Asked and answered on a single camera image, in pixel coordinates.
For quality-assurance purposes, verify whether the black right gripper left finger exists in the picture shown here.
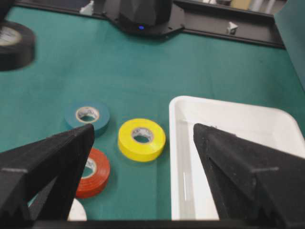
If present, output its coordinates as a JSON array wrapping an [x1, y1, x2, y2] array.
[[0, 124, 95, 226]]

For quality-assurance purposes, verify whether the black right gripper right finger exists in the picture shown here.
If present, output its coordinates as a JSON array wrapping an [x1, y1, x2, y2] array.
[[193, 124, 305, 227]]

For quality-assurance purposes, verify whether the yellow tape roll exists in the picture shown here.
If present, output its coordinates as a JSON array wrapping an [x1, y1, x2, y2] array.
[[118, 118, 166, 162]]

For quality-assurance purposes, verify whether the black tape roll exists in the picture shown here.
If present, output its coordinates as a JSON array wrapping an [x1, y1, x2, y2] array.
[[0, 21, 36, 71]]

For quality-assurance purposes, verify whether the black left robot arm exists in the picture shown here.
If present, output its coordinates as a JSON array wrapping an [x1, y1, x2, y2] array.
[[102, 0, 185, 37]]

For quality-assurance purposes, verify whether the white tape roll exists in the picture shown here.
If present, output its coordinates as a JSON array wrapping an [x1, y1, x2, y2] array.
[[67, 198, 87, 221]]

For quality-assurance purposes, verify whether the red tape roll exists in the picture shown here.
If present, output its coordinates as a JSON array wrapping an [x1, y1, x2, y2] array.
[[75, 148, 111, 198]]

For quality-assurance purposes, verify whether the teal tape roll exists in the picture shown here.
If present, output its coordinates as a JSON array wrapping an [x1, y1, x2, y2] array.
[[64, 101, 110, 137]]

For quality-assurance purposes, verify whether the white plastic tray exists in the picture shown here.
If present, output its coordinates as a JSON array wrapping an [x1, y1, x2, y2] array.
[[169, 96, 305, 220]]

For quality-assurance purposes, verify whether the green table cloth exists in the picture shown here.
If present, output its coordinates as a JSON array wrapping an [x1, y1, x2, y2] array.
[[0, 7, 305, 220]]

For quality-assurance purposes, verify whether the black aluminium rail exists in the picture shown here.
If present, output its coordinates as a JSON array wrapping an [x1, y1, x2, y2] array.
[[15, 0, 285, 48]]

